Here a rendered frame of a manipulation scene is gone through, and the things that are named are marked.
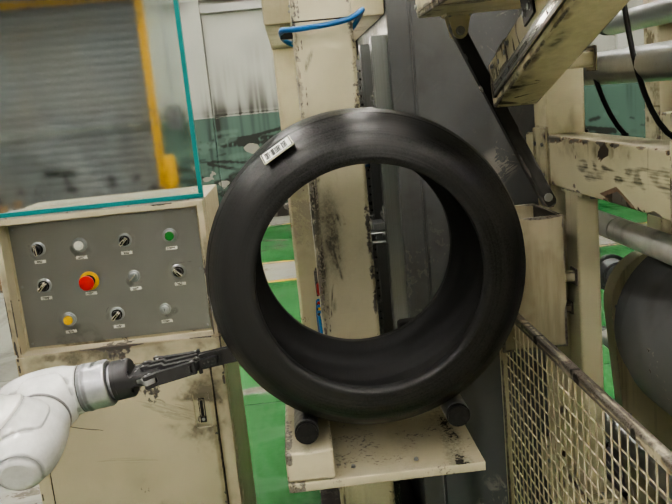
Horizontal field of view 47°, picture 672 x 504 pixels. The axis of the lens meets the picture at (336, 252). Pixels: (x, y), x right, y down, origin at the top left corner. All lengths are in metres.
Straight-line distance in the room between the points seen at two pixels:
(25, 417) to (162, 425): 0.87
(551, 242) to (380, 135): 0.58
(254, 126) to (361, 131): 9.24
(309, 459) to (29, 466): 0.48
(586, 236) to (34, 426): 1.17
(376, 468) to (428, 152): 0.60
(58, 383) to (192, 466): 0.83
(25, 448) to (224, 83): 9.45
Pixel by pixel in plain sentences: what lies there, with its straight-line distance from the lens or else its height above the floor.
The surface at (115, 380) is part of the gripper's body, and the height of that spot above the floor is 1.02.
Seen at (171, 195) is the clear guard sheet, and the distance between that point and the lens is 2.09.
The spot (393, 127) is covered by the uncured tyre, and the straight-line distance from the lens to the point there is 1.32.
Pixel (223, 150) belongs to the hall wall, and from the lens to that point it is 10.57.
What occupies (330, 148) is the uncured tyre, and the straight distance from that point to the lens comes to 1.30.
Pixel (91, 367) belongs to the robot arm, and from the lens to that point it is 1.52.
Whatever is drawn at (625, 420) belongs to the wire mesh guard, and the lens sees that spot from 1.21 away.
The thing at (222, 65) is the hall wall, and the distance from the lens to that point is 10.64.
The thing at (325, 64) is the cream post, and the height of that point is 1.56.
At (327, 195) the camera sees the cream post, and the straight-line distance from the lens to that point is 1.71.
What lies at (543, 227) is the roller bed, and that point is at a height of 1.18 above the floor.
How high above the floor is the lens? 1.49
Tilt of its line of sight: 11 degrees down
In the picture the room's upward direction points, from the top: 6 degrees counter-clockwise
